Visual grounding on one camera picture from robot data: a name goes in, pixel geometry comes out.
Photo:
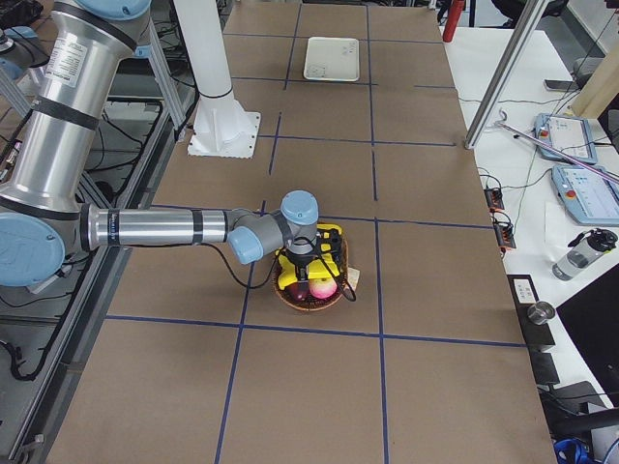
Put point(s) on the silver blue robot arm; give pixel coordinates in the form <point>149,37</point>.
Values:
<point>41,222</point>

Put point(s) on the small steel cup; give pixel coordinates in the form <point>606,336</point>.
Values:
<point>540,312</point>

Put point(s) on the lower blue teach pendant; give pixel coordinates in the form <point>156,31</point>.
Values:
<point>588,198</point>

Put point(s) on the clear water bottle black lid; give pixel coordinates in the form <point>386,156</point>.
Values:
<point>586,248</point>

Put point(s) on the white rectangular bear tray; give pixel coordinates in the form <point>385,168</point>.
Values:
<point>332,59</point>

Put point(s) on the upper blue teach pendant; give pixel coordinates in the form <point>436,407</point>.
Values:
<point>570,135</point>

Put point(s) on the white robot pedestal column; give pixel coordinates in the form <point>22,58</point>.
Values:
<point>221,127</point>

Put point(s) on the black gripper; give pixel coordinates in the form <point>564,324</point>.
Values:
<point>301,264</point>

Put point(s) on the pink metal rod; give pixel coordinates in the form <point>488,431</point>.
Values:
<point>501,124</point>

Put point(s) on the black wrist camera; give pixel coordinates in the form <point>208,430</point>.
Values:
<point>330,242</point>

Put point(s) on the brown wicker basket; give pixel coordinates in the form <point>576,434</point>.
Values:
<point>312,304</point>

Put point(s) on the paper price tag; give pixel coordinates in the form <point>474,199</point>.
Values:
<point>353,276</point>

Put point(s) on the aluminium frame post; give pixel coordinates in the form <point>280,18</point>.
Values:
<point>526,25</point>

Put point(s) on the dark red mango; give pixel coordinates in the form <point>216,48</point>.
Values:
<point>298,291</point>

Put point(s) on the blue teach pendant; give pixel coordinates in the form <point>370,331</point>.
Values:
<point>588,198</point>
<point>570,135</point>

